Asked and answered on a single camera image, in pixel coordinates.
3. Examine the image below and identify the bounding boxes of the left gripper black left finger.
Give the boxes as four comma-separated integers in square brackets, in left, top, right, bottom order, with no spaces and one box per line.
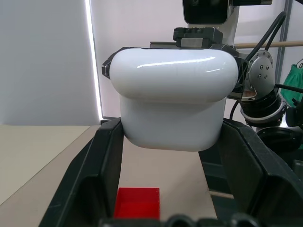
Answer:
[39,117,124,227]

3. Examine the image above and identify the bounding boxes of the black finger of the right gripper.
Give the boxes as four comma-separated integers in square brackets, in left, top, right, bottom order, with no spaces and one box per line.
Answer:
[208,43,250,98]
[101,46,143,80]

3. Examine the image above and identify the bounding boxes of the grey metal pole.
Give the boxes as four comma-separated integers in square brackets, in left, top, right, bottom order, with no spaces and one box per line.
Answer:
[278,0,292,95]

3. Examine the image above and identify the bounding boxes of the wooden rod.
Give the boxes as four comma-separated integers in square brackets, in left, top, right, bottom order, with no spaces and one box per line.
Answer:
[235,40,303,49]

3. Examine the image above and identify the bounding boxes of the white earbud charging case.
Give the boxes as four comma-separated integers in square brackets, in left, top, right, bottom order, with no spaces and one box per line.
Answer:
[109,48,240,152]

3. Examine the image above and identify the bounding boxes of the red plastic bin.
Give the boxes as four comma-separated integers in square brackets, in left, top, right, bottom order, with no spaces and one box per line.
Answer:
[113,187,160,219]

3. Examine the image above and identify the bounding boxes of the green cloth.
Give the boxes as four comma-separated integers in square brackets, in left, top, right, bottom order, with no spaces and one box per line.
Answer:
[283,63,303,106]

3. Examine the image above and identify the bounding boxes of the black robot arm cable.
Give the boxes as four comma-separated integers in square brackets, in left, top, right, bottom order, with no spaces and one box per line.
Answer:
[245,10,287,61]

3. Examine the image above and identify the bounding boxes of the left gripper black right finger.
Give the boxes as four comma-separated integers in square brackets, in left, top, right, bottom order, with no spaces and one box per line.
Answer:
[198,117,303,227]

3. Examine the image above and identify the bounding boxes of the black round object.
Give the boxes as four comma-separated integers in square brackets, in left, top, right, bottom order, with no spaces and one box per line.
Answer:
[256,127,302,152]

